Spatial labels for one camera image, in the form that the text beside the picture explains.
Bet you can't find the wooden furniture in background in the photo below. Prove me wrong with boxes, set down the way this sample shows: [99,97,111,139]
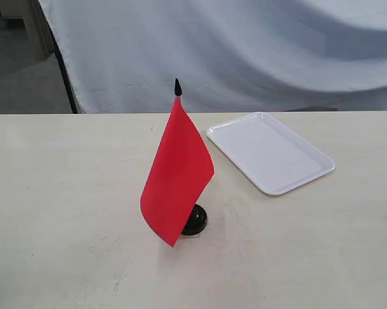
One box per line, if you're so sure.
[0,0,54,61]

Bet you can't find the white backdrop cloth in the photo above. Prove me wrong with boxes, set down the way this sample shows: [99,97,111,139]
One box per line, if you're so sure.
[41,1,387,113]

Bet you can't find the white rectangular plastic tray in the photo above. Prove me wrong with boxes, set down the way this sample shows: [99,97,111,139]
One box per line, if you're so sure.
[206,112,335,196]

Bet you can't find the red flag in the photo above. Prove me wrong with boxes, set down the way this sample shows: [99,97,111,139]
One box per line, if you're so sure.
[140,81,214,247]

